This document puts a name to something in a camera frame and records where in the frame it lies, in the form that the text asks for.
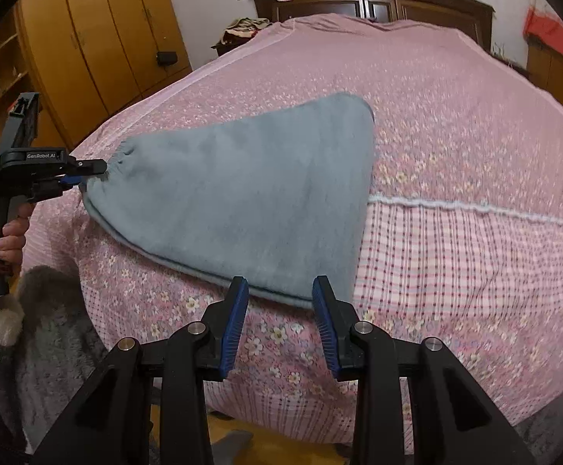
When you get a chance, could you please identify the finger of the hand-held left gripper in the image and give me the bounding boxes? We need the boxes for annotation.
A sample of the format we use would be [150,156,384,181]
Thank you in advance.
[64,157,108,178]
[34,177,88,200]

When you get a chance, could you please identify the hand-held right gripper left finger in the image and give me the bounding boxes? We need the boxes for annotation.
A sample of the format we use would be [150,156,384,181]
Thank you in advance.
[30,276,251,465]

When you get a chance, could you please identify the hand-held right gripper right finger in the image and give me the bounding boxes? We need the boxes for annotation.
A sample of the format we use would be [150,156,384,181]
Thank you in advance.
[312,275,536,465]

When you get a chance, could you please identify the grey pants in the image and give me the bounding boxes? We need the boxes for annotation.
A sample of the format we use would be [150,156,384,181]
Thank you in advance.
[82,92,376,310]

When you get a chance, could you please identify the person's left hand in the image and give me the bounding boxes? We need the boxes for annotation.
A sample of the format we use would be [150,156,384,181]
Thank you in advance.
[0,205,33,289]

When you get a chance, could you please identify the grey slipper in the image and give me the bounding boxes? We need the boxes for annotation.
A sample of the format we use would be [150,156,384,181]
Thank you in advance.
[213,430,254,465]

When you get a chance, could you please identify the wooden wardrobe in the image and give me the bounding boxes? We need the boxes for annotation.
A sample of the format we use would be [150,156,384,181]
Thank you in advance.
[15,0,195,151]

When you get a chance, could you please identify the person's grey fuzzy robe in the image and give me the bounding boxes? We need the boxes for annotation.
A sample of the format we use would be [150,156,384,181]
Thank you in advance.
[15,265,159,465]

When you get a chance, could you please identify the dark wooden nightstand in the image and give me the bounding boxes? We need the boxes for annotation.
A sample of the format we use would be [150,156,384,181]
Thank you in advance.
[211,41,244,57]

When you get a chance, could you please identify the pile of clothes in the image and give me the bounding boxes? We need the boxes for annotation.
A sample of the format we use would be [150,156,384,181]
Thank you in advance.
[223,17,273,44]

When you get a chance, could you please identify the pink floral bedspread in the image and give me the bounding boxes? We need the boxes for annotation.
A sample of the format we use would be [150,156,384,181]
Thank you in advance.
[20,14,563,446]

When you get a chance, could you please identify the long wooden cabinet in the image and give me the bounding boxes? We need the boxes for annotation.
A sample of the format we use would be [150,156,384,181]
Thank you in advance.
[526,41,563,134]

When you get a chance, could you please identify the floral cream and red curtain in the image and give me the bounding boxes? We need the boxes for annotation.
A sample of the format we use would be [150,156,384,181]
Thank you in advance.
[524,2,563,71]

